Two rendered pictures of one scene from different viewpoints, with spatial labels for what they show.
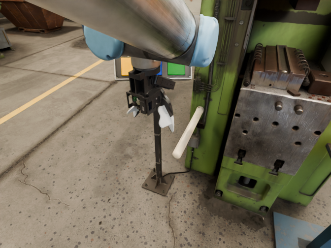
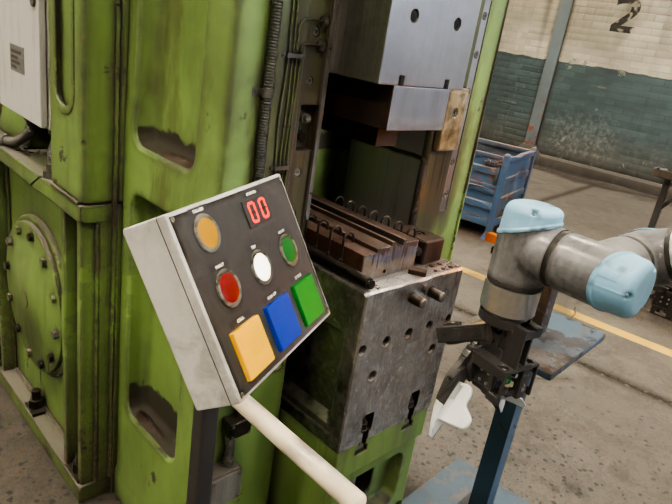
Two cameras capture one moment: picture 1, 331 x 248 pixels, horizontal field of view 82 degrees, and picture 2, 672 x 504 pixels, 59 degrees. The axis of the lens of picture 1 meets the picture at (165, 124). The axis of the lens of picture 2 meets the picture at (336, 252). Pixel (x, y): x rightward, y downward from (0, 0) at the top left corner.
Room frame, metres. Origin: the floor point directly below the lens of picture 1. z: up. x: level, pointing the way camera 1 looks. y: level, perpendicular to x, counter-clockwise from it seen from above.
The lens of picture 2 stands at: (0.45, 0.84, 1.46)
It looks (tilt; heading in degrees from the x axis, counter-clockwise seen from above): 20 degrees down; 290
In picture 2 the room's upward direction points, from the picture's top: 9 degrees clockwise
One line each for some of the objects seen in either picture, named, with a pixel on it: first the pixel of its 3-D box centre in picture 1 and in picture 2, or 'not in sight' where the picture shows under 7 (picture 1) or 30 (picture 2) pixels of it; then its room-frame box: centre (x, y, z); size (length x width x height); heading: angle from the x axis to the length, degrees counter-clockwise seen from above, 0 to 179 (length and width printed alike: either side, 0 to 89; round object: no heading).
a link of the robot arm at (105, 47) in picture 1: (124, 34); (603, 272); (0.38, 0.07, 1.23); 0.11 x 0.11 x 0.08; 65
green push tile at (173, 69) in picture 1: (176, 66); (306, 300); (0.81, -0.05, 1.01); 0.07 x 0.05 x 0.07; 92
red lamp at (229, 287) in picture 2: not in sight; (228, 287); (0.85, 0.15, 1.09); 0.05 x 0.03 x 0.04; 67
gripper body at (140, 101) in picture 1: (146, 88); (499, 351); (0.47, 0.05, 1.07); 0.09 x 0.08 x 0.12; 148
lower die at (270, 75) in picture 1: (275, 63); (332, 230); (0.98, -0.57, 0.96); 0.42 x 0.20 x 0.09; 157
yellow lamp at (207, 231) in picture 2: not in sight; (207, 232); (0.90, 0.16, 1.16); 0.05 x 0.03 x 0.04; 67
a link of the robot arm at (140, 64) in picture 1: (147, 58); (511, 297); (0.48, 0.05, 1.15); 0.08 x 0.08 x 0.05
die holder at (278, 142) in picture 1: (269, 107); (330, 312); (0.97, -0.63, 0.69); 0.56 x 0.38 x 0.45; 157
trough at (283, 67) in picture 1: (282, 57); (340, 216); (0.97, -0.60, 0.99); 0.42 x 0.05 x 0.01; 157
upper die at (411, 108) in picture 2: not in sight; (353, 92); (0.98, -0.57, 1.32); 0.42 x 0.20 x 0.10; 157
